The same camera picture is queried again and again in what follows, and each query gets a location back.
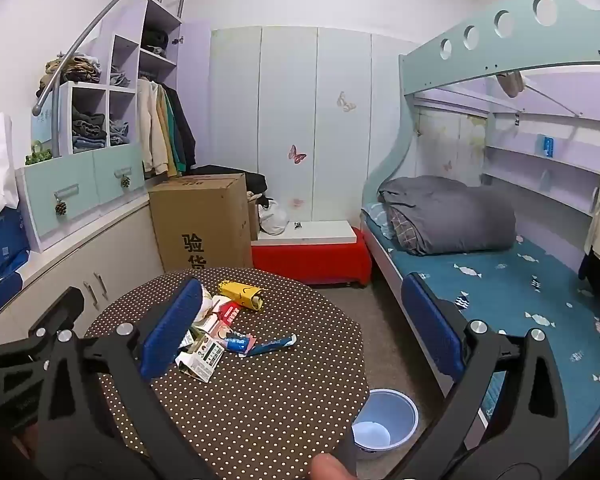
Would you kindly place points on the blue toothpaste tube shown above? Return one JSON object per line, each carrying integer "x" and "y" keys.
{"x": 272, "y": 346}

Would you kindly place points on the small butterfly sticker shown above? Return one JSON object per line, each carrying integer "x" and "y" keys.
{"x": 447, "y": 165}

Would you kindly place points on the yellow carton box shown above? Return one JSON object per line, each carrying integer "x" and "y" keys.
{"x": 240, "y": 294}

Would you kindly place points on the purple wall shelf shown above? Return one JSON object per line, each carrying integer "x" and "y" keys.
{"x": 530, "y": 180}

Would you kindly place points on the person's right hand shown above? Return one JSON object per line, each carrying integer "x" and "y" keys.
{"x": 330, "y": 467}

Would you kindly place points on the red snack packet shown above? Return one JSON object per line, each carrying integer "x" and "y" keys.
{"x": 228, "y": 311}

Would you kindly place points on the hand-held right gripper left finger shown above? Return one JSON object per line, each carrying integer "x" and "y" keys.
{"x": 172, "y": 330}

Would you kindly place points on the green hanging jacket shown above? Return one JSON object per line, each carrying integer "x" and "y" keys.
{"x": 172, "y": 132}

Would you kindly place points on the blue waste bin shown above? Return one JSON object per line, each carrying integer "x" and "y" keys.
{"x": 390, "y": 410}

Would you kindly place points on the white wardrobe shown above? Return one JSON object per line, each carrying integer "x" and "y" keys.
{"x": 290, "y": 85}

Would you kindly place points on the black hanging garment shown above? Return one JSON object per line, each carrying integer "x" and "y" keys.
{"x": 597, "y": 266}

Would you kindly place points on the beige hanging pouch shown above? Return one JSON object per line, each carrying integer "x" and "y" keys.
{"x": 510, "y": 84}

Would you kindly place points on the pine cone ornament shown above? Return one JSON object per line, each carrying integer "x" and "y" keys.
{"x": 60, "y": 207}
{"x": 125, "y": 181}

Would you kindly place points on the grey metal handrail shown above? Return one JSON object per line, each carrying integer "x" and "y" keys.
{"x": 105, "y": 15}

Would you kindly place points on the black cloth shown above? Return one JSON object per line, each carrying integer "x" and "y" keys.
{"x": 250, "y": 180}

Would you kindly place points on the light blue patterned pillow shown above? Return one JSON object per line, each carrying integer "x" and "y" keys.
{"x": 376, "y": 219}

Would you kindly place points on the folded grey jeans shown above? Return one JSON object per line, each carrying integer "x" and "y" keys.
{"x": 120, "y": 78}

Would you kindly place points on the cream hanging jacket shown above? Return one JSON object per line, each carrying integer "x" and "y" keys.
{"x": 152, "y": 130}

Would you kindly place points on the olive clothes pile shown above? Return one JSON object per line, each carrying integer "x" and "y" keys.
{"x": 72, "y": 72}

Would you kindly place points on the black hanging coat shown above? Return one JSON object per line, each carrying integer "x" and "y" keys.
{"x": 184, "y": 130}

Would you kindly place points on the red covered bench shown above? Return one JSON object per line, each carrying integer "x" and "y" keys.
{"x": 310, "y": 262}

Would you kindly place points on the low white cabinet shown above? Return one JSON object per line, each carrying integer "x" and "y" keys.
{"x": 80, "y": 255}

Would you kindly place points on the blue clothes stack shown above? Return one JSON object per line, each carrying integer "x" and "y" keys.
{"x": 119, "y": 132}

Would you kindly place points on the blue and red wrapper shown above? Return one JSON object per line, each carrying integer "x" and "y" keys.
{"x": 237, "y": 344}

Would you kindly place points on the small blue box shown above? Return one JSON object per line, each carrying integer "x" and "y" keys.
{"x": 547, "y": 146}

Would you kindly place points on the bed with teal sheet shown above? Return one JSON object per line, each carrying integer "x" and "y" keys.
{"x": 505, "y": 285}

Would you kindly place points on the green plant decoration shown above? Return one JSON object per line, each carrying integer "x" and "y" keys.
{"x": 37, "y": 156}

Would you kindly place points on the dark green clothes stack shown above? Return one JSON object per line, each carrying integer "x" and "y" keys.
{"x": 87, "y": 127}

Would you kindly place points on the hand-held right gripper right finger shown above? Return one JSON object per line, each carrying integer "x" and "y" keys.
{"x": 432, "y": 325}

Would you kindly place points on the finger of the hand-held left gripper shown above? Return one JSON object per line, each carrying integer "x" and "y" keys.
{"x": 2, "y": 291}
{"x": 62, "y": 315}

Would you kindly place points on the purple stair shelf cabinet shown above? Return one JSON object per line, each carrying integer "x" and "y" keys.
{"x": 127, "y": 45}

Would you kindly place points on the pink butterfly sticker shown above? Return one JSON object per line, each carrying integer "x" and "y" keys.
{"x": 296, "y": 154}

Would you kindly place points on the dark folded clothes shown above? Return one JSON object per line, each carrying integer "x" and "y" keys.
{"x": 155, "y": 42}

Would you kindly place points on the grey folded duvet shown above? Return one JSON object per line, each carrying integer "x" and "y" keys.
{"x": 455, "y": 215}

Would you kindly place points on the round table with polka-dot cloth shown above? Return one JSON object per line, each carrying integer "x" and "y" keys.
{"x": 280, "y": 400}

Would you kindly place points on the white plastic bag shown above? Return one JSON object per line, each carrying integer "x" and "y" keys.
{"x": 272, "y": 217}

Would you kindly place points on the blue shopping bag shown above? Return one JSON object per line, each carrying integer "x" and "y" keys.
{"x": 2, "y": 247}

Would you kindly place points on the large cardboard box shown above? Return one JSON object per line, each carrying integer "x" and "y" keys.
{"x": 200, "y": 220}

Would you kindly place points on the teal bunk bed frame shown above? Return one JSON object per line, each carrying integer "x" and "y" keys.
{"x": 430, "y": 65}

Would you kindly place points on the pale butterfly sticker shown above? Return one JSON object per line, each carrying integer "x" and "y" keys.
{"x": 346, "y": 102}

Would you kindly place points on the green and white carton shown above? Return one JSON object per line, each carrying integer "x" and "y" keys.
{"x": 202, "y": 360}

